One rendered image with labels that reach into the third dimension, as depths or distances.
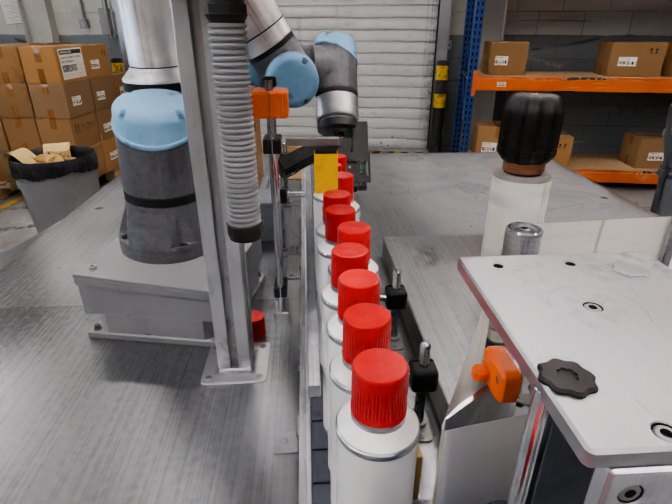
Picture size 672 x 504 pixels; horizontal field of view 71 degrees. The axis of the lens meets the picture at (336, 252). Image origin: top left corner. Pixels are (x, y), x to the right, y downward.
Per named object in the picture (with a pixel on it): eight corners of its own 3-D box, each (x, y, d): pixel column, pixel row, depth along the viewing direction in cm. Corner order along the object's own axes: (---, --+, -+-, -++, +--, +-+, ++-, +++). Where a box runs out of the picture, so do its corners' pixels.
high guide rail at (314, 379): (321, 397, 44) (321, 385, 43) (309, 397, 44) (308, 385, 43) (309, 143, 141) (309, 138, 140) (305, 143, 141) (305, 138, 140)
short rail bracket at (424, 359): (433, 433, 55) (442, 350, 50) (379, 436, 55) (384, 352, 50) (426, 413, 58) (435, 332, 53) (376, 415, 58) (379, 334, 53)
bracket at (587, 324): (915, 453, 15) (931, 430, 15) (581, 471, 14) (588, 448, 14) (641, 263, 27) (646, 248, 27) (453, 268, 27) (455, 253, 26)
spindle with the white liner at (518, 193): (542, 294, 74) (584, 96, 61) (486, 296, 74) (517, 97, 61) (518, 268, 82) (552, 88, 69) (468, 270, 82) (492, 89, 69)
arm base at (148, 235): (195, 269, 71) (190, 209, 66) (100, 257, 72) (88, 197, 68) (229, 228, 84) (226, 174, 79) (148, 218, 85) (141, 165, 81)
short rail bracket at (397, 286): (404, 344, 71) (410, 274, 66) (385, 345, 71) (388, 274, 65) (400, 332, 74) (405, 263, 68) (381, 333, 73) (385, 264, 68)
